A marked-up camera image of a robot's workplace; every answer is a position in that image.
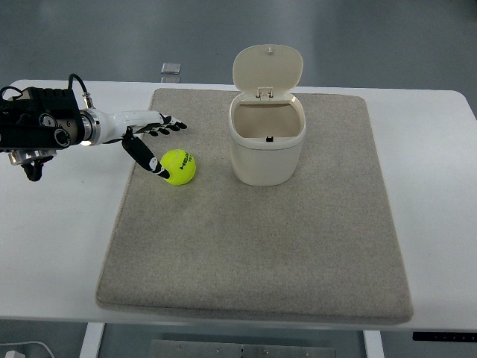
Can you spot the white table leg left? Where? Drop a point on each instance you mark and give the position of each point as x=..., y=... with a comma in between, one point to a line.
x=92, y=340

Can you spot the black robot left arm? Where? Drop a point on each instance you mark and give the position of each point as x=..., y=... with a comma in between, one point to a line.
x=38, y=122

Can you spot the grey felt mat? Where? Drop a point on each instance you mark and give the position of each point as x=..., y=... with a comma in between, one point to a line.
x=320, y=247

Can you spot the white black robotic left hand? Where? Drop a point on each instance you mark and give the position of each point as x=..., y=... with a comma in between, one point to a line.
x=124, y=126

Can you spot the white device on floor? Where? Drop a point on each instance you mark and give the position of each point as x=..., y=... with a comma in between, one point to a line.
x=21, y=349

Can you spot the white table leg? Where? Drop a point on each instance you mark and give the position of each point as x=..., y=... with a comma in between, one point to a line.
x=92, y=340
x=373, y=344

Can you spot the yellow tennis ball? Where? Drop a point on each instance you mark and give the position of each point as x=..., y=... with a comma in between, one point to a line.
x=180, y=165

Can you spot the black table control panel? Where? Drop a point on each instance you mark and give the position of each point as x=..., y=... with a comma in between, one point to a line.
x=436, y=336

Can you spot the white table leg right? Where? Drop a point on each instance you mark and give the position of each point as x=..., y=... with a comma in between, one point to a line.
x=373, y=344

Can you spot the small clear plastic square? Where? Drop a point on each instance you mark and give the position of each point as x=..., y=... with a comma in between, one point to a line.
x=170, y=68

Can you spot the beige lidded bin box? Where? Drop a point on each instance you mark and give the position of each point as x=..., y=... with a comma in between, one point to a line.
x=266, y=122

